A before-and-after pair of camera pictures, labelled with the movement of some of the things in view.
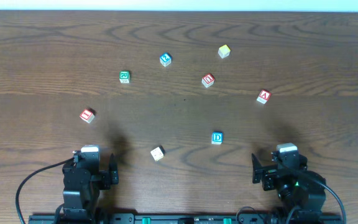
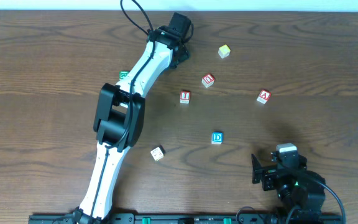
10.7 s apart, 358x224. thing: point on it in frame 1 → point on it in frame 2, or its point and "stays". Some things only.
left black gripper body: (105, 179) → (181, 53)
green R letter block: (124, 76) stays
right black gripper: (266, 175) stays
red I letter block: (87, 116) → (184, 97)
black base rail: (186, 218) stays
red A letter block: (263, 96) stays
